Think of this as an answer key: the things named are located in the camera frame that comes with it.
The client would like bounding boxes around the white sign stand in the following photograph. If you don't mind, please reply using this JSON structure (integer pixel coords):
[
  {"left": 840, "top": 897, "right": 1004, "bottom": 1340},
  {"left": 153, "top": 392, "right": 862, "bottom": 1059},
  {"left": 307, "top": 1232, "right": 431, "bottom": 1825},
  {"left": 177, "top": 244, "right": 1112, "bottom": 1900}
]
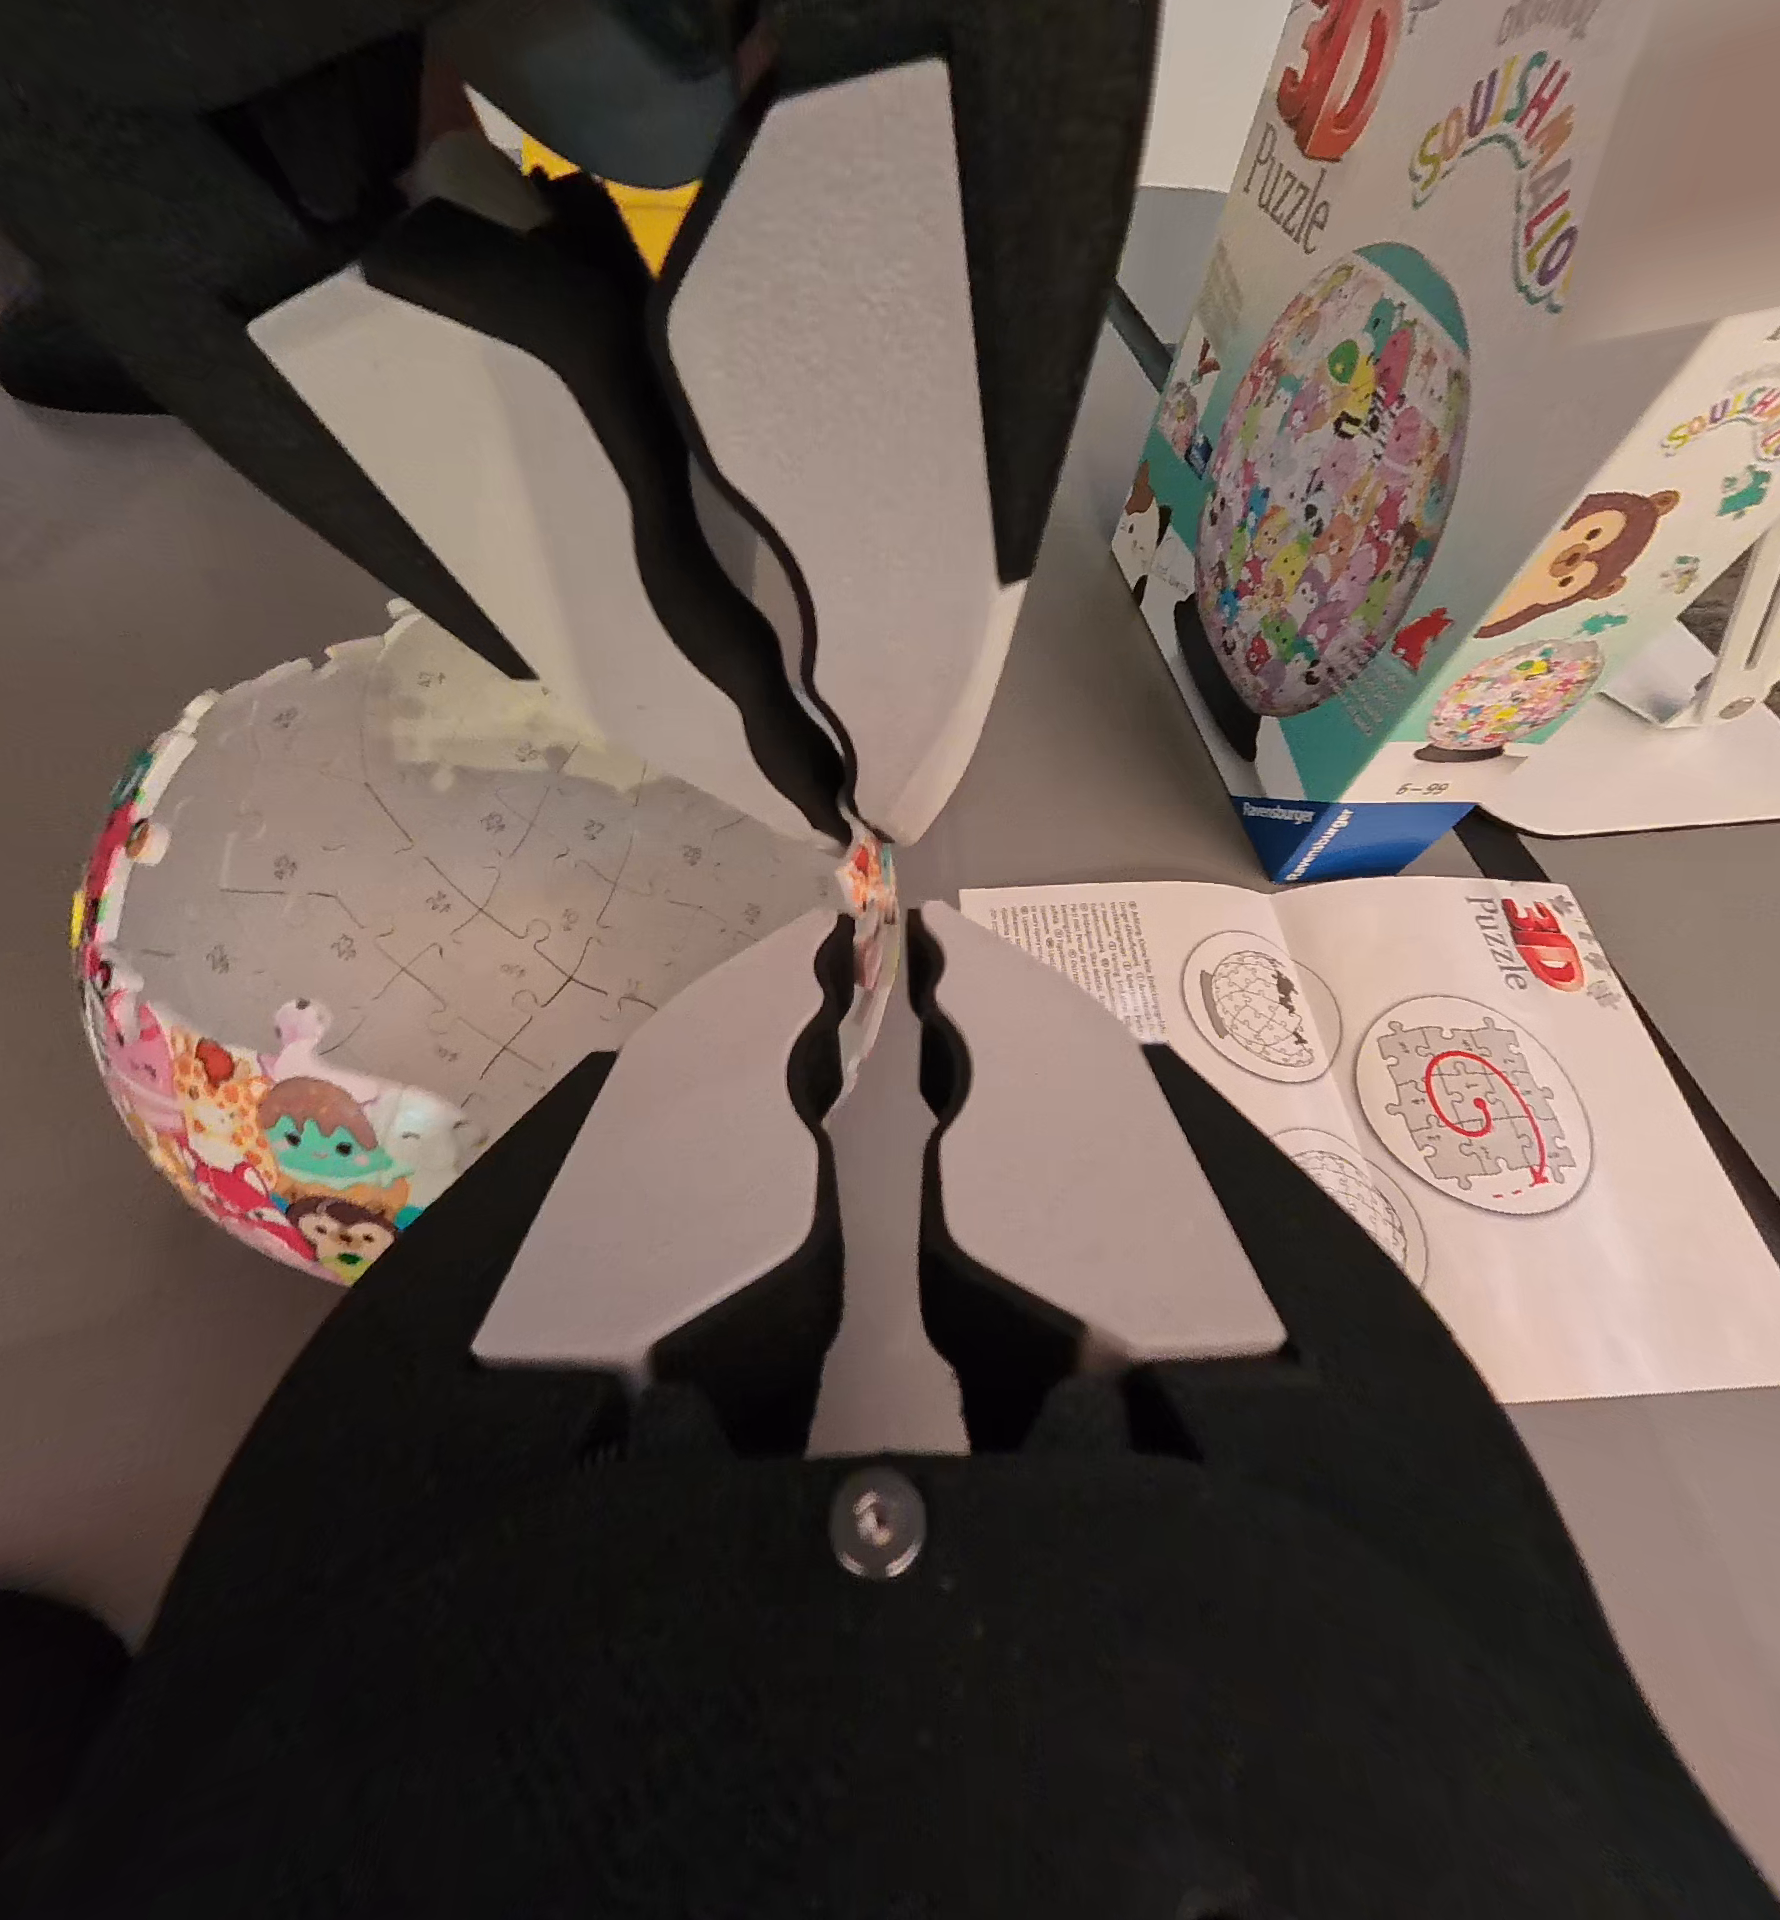
[{"left": 1492, "top": 458, "right": 1780, "bottom": 839}]

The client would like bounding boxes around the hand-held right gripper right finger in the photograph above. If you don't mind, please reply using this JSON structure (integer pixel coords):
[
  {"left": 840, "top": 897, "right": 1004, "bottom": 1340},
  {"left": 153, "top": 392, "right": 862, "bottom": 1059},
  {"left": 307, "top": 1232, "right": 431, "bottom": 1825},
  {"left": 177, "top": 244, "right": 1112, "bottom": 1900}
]
[{"left": 907, "top": 897, "right": 1293, "bottom": 1366}]

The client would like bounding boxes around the colourful puzzle box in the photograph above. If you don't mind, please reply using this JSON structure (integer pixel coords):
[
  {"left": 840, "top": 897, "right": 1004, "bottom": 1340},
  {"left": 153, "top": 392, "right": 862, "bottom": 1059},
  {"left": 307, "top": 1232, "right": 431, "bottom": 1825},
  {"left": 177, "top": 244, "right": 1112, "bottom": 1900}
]
[{"left": 1109, "top": 0, "right": 1780, "bottom": 888}]

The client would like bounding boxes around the yellow plastic bin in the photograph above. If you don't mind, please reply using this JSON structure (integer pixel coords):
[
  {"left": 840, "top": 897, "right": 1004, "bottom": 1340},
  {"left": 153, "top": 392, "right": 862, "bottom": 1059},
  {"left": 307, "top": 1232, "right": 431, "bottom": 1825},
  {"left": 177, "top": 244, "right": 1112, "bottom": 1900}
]
[{"left": 519, "top": 130, "right": 696, "bottom": 278}]

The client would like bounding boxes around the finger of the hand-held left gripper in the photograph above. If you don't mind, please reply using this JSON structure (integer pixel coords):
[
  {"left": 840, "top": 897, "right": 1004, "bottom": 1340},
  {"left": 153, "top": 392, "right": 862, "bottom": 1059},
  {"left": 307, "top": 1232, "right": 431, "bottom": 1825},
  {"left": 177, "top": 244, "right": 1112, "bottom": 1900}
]
[
  {"left": 248, "top": 184, "right": 854, "bottom": 839},
  {"left": 654, "top": 55, "right": 1023, "bottom": 845}
]

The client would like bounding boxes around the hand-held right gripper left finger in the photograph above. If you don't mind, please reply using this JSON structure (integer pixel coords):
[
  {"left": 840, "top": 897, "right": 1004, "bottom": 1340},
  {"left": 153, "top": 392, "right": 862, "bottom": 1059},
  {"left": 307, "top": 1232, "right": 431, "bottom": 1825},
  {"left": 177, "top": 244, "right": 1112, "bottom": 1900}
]
[{"left": 472, "top": 904, "right": 861, "bottom": 1374}]

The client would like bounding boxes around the person's black jacket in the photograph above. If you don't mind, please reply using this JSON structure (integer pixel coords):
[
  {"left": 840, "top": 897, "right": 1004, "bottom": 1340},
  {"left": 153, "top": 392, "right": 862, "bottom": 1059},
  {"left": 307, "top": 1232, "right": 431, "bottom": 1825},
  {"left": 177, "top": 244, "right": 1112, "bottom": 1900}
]
[{"left": 0, "top": 1580, "right": 135, "bottom": 1920}]

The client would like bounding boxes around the folded instruction leaflet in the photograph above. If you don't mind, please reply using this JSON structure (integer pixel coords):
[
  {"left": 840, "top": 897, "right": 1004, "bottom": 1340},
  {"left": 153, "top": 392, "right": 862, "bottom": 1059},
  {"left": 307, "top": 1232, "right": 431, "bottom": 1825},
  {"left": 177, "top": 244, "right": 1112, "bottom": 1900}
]
[{"left": 959, "top": 878, "right": 1780, "bottom": 1404}]

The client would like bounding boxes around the colourful puzzle ball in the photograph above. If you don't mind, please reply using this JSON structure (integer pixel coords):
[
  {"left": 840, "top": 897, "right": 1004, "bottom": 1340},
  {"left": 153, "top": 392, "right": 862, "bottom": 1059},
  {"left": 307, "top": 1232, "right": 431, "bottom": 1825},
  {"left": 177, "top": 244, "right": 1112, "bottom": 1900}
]
[{"left": 71, "top": 602, "right": 898, "bottom": 1292}]

